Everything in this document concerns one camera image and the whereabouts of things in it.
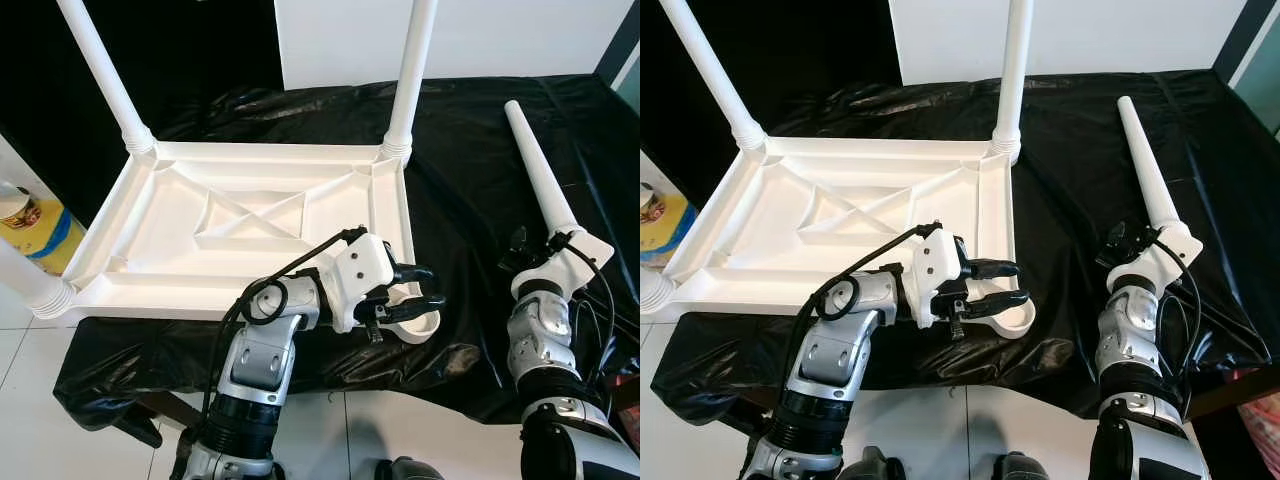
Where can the white plastic children table top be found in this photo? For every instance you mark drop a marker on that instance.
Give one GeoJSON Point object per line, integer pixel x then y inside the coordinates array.
{"type": "Point", "coordinates": [760, 260]}
{"type": "Point", "coordinates": [150, 270]}

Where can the dark grey robot right leg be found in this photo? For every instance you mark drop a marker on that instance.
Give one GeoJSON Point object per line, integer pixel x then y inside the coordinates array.
{"type": "Point", "coordinates": [1020, 468]}
{"type": "Point", "coordinates": [410, 470]}

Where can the dark grey robot leg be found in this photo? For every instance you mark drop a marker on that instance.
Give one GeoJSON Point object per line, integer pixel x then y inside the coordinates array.
{"type": "Point", "coordinates": [410, 470]}
{"type": "Point", "coordinates": [1020, 468]}
{"type": "Point", "coordinates": [870, 465]}

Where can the black plastic table cover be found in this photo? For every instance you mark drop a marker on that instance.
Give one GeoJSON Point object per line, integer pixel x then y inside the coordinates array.
{"type": "Point", "coordinates": [470, 150]}
{"type": "Point", "coordinates": [1070, 150]}

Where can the thin dark floor thread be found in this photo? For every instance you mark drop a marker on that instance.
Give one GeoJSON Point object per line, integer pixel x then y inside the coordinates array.
{"type": "Point", "coordinates": [335, 393]}

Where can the dark grey door frame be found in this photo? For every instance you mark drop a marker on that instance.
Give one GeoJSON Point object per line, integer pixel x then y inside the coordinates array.
{"type": "Point", "coordinates": [620, 40]}
{"type": "Point", "coordinates": [1250, 35]}

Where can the dark grey robot left leg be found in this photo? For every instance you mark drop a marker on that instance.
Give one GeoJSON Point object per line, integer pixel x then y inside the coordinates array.
{"type": "Point", "coordinates": [870, 465]}

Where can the dark brown wooden bar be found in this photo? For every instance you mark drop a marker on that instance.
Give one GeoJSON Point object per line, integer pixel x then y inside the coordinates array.
{"type": "Point", "coordinates": [1235, 392]}

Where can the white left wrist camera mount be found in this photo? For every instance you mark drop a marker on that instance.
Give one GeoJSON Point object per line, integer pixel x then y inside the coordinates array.
{"type": "Point", "coordinates": [355, 275]}
{"type": "Point", "coordinates": [935, 270]}

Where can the black door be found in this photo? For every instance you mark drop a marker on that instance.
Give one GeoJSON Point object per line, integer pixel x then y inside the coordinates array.
{"type": "Point", "coordinates": [180, 50]}
{"type": "Point", "coordinates": [800, 50]}

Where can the printed paper cup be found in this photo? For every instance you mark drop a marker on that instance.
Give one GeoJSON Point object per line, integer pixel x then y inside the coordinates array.
{"type": "Point", "coordinates": [652, 205]}
{"type": "Point", "coordinates": [18, 205]}

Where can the red patterned plastic bag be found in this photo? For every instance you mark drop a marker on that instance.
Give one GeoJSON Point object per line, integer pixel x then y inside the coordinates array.
{"type": "Point", "coordinates": [630, 410]}
{"type": "Point", "coordinates": [1260, 440]}

